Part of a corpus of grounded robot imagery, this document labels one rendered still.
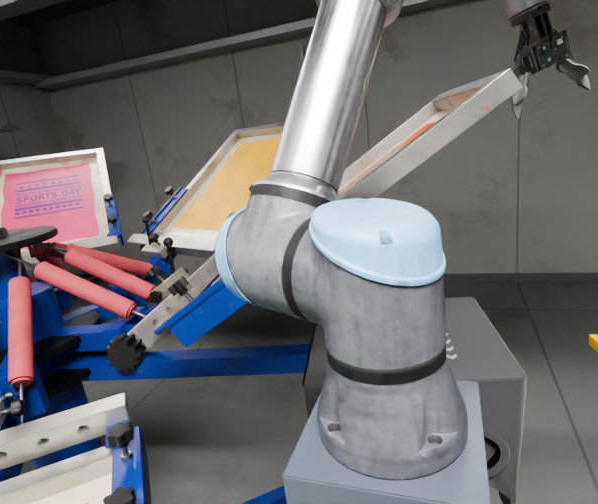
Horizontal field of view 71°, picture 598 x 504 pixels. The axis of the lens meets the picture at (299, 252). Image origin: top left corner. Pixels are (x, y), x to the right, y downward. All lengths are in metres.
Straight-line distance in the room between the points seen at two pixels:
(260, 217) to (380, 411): 0.23
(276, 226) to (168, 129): 4.34
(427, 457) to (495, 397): 0.64
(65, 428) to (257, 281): 0.60
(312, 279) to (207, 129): 4.16
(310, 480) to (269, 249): 0.22
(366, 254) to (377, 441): 0.17
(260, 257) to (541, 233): 3.74
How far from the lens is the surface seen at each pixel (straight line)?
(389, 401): 0.40
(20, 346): 1.20
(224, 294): 0.85
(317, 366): 1.07
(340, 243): 0.35
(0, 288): 1.49
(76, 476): 0.93
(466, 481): 0.44
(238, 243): 0.47
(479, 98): 0.79
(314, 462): 0.45
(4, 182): 2.68
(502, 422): 1.10
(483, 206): 3.97
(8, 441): 0.98
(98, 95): 5.29
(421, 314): 0.37
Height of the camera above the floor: 1.50
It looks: 16 degrees down
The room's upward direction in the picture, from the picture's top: 8 degrees counter-clockwise
